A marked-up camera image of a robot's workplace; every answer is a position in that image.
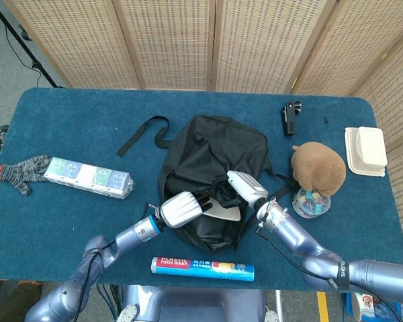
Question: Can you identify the black clip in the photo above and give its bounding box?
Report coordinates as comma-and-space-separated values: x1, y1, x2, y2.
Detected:
281, 100, 303, 136

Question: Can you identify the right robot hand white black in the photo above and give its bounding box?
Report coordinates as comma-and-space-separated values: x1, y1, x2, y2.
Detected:
206, 170, 269, 209

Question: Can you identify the black tripod stand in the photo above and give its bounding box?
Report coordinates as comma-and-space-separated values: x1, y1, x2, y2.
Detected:
0, 0, 64, 89

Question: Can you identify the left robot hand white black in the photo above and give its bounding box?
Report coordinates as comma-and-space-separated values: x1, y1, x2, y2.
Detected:
156, 191, 215, 229

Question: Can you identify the brown plush toy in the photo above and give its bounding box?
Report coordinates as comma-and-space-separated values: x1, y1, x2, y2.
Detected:
290, 141, 347, 197

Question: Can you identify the white spiral notebook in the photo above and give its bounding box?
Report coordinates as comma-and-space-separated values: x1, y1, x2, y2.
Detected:
201, 197, 242, 222

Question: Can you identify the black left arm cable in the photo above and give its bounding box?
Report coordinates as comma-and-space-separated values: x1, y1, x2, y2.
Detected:
74, 201, 162, 322

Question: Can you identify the black backpack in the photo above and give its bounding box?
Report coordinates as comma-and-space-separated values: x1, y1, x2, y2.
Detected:
116, 115, 298, 254

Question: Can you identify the grey knit glove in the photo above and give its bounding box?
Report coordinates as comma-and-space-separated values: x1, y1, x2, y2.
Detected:
0, 154, 51, 197

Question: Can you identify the blue tablecloth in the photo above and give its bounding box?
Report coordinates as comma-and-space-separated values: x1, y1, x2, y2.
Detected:
0, 87, 403, 291

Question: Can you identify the white printed paper cup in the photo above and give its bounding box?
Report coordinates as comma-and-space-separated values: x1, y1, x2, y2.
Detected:
351, 291, 376, 321

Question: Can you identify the beige lidded food container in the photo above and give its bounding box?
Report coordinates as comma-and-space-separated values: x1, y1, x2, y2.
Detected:
344, 126, 388, 178

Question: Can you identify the wrapped tissue multipack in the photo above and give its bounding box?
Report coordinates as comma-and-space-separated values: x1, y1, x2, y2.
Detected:
43, 156, 135, 201

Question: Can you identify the blue plastic food wrap roll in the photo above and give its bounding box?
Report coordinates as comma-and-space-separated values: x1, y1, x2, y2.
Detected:
150, 256, 256, 282

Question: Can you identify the blue-grey robot torso base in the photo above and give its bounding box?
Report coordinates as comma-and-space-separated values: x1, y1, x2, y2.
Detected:
116, 284, 279, 322

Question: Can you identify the clear jar of coloured clips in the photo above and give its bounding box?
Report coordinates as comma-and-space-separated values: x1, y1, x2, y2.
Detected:
291, 187, 332, 219

